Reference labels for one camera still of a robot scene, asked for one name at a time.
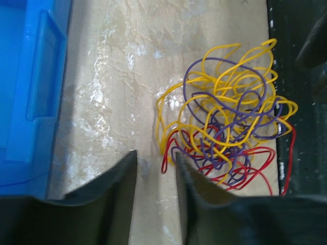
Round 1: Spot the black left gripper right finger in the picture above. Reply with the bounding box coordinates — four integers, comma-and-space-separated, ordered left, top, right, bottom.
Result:
176, 153, 326, 244

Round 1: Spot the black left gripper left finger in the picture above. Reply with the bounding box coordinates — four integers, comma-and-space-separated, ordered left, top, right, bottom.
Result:
1, 150, 137, 244

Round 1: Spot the purple cable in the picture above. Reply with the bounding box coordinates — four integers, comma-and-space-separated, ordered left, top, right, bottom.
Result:
170, 57, 284, 185

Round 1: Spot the yellow cable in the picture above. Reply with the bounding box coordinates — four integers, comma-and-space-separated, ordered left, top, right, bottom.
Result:
156, 38, 299, 184

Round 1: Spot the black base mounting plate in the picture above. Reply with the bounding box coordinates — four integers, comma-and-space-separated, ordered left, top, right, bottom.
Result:
267, 1, 326, 194

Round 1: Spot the blue three-compartment plastic bin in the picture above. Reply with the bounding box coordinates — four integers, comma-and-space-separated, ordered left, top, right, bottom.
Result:
1, 1, 71, 199

